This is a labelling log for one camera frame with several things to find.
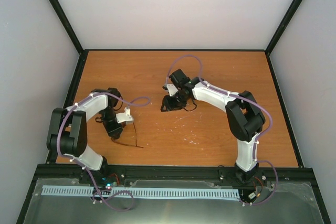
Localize light blue slotted cable duct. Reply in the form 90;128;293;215
41;185;240;201

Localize right black frame post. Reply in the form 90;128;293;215
265;0;303;56

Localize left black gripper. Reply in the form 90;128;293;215
100;107;122;140

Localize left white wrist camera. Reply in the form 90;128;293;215
116;107;134;125

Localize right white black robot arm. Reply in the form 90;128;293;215
161;69;266;184

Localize left black frame post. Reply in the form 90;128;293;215
48;0;84;55

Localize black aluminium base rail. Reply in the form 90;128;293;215
35;163;314;185

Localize left green controller board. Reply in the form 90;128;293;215
105;182;118;190

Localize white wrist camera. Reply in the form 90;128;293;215
163;84;178;97
116;107;134;125

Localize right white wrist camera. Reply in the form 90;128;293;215
163;84;178;97

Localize black frame post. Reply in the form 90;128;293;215
265;0;303;56
48;0;84;55

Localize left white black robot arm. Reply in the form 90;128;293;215
46;88;124;184

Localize brown sunglasses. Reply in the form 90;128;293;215
111;124;144;148

